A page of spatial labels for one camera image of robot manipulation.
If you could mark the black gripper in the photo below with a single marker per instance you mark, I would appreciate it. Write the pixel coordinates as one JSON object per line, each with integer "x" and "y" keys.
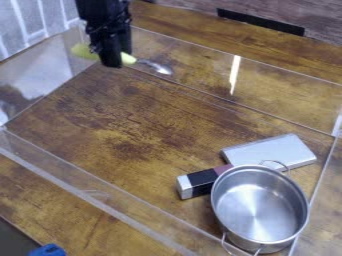
{"x": 107, "y": 26}

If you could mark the spoon with yellow handle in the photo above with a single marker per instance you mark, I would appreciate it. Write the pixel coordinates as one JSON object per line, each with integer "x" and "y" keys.
{"x": 80, "y": 50}

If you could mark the silver metal pot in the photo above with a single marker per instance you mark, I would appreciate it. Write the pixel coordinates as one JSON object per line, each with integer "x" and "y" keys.
{"x": 260, "y": 208}

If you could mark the black strip on table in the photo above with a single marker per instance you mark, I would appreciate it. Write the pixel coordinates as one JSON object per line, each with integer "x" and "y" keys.
{"x": 262, "y": 22}

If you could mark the black and silver block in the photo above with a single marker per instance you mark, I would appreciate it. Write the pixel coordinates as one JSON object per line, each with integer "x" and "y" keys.
{"x": 196, "y": 183}

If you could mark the silver flat rectangular box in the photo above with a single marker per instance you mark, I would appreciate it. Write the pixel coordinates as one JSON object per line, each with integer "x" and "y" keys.
{"x": 284, "y": 148}

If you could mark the blue object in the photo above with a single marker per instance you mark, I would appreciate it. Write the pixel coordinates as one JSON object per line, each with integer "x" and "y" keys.
{"x": 48, "y": 250}

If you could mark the clear acrylic enclosure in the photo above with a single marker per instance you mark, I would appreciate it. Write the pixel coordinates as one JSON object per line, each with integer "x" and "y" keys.
{"x": 99, "y": 138}

